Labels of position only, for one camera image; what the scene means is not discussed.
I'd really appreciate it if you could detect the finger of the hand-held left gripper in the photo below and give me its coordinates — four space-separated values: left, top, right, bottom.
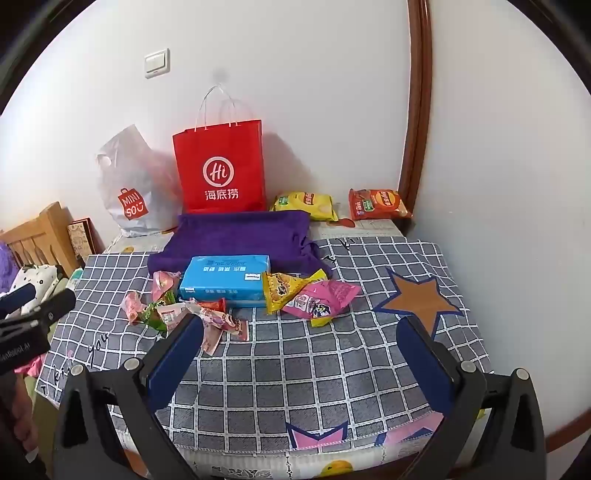
0 284 37 318
21 290 77 326

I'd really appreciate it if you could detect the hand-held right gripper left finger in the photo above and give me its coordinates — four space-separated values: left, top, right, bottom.
53 311 206 480

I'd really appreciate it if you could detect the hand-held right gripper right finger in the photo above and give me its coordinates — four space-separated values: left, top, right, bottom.
397 315 548 480

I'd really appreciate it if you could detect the white red snack packet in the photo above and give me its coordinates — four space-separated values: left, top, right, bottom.
159 307 186 334

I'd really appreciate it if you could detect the green snack packet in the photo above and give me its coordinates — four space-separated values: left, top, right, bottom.
140 299 178 333

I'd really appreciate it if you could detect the long pink snack packet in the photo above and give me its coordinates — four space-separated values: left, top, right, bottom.
180 298 250 356

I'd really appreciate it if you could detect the pale pink snack packet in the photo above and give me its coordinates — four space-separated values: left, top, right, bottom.
122 291 149 326

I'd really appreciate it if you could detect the pink foil candy packet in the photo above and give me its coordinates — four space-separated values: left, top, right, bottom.
151 270 182 303

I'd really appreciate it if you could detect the yellow triangular snack packet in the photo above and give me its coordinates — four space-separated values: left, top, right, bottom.
262 271 328 315

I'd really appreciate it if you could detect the magenta snack packet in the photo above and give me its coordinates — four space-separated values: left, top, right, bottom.
281 279 362 328

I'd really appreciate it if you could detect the person's left hand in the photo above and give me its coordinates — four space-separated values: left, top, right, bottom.
11 385 38 462

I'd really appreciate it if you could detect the pink cloth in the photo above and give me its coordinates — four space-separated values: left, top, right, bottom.
14 357 45 378

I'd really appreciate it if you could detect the white spotted cloth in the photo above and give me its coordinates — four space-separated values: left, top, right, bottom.
0 263 63 315

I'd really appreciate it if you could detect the purple plush toy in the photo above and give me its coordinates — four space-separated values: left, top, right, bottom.
0 242 14 296

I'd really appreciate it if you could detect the patterned box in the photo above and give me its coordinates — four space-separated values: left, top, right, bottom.
67 217 106 268

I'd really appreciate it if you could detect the wooden headboard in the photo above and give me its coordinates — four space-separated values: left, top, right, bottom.
0 200 84 278

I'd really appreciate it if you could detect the blue tissue pack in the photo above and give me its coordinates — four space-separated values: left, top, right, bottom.
178 255 273 309

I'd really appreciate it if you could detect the grey checked blanket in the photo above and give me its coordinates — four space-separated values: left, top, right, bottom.
34 235 495 455

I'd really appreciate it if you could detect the purple towel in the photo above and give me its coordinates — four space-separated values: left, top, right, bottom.
148 210 334 282

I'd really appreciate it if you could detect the orange chips bag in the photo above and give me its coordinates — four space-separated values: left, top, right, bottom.
348 188 413 222

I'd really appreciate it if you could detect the white plastic bag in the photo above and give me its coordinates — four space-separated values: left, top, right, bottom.
95 124 183 238

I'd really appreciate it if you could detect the yellow chips bag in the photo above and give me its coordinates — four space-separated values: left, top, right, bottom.
269 191 339 223

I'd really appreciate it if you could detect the red paper bag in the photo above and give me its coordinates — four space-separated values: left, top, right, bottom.
172 85 267 214

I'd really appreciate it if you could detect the white light switch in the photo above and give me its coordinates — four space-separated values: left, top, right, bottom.
144 48 171 75

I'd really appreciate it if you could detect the wooden door frame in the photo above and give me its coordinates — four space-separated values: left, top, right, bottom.
397 0 435 217

